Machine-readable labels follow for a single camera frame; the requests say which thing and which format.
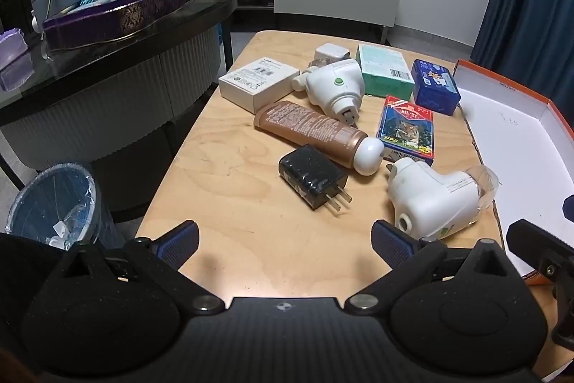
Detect blue trash bin with liner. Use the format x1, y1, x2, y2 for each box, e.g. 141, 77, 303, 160
4, 163, 119, 253

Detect small white plug charger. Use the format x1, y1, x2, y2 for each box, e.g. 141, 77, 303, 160
315, 43, 351, 63

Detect dark oval glass table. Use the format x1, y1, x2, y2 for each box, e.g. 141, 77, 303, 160
0, 0, 240, 187

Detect brown tube with white cap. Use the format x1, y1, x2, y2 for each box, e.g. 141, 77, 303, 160
253, 100, 385, 176

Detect blue tin box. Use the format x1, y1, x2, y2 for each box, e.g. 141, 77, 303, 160
411, 59, 462, 117

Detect white plug-in mosquito repeller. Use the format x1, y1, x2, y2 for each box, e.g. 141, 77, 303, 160
386, 157, 500, 241
291, 59, 365, 129

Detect orange white cardboard box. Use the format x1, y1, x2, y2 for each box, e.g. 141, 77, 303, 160
452, 59, 574, 286

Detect white cabinet drawer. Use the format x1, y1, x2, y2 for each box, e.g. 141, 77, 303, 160
273, 0, 403, 30

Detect black plug charger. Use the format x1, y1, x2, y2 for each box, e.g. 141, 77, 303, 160
278, 144, 352, 212

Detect pale purple container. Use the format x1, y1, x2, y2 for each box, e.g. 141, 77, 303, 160
0, 28, 26, 70

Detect purple patterned tray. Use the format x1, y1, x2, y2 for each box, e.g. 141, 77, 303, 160
42, 0, 196, 52

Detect blue red playing card box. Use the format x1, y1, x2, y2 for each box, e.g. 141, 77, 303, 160
376, 94, 436, 167

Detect white green bandage box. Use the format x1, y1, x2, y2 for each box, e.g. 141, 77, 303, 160
357, 44, 416, 98

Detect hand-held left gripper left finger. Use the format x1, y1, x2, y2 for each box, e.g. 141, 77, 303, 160
58, 220, 225, 316

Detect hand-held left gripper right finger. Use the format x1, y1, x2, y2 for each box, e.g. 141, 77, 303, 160
345, 219, 512, 313

